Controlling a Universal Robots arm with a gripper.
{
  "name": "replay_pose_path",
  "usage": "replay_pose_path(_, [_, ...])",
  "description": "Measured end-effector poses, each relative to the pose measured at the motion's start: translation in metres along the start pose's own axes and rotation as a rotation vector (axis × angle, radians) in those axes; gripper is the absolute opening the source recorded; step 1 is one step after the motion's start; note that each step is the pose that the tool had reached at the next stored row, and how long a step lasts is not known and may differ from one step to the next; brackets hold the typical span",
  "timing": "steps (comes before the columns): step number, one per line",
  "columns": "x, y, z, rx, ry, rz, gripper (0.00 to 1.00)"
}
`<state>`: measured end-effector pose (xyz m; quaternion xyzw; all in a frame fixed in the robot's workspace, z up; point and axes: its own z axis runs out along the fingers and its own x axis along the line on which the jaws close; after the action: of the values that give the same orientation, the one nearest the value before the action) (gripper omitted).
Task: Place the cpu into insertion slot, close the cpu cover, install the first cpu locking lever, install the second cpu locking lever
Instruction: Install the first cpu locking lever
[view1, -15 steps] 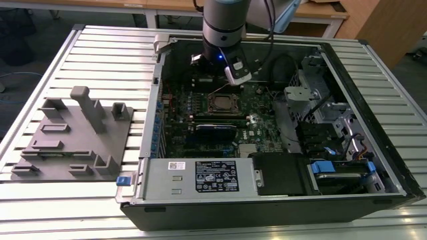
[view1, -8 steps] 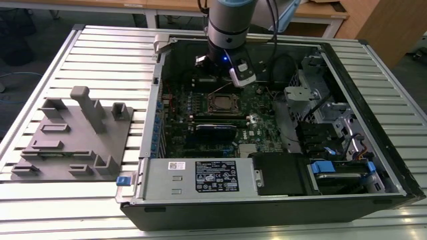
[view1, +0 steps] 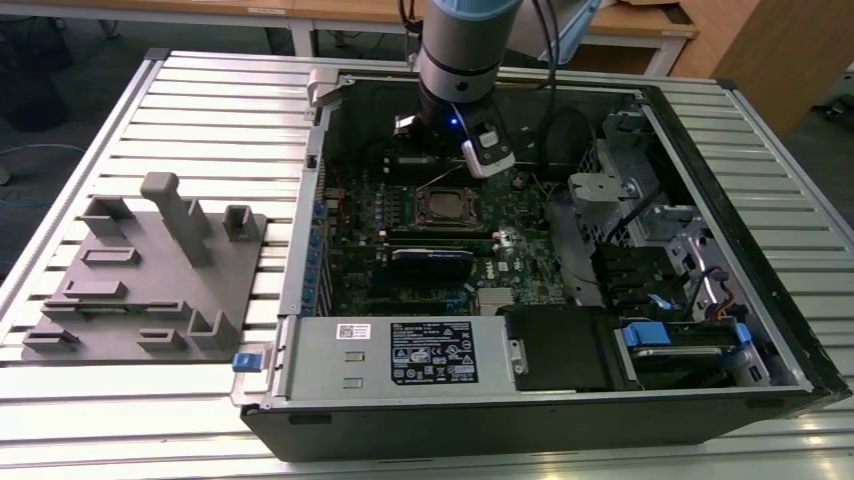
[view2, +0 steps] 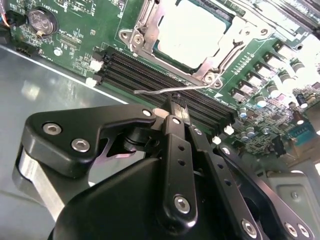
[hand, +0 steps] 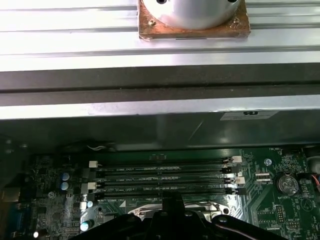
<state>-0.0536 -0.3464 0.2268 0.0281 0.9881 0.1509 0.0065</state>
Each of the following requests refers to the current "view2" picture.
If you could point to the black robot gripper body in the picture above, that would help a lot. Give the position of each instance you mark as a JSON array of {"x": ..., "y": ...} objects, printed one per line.
[{"x": 112, "y": 212}]

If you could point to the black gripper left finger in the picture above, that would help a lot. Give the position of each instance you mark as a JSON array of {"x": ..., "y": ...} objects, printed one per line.
[{"x": 62, "y": 130}]

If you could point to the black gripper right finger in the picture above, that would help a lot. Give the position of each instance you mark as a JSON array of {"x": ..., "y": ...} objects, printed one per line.
[{"x": 210, "y": 155}]

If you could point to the silver green CPU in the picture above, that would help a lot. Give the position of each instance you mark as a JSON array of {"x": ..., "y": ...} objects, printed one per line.
[{"x": 190, "y": 32}]

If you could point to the metal socket cover frame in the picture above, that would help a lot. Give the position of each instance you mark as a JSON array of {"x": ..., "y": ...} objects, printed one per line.
[{"x": 149, "y": 27}]

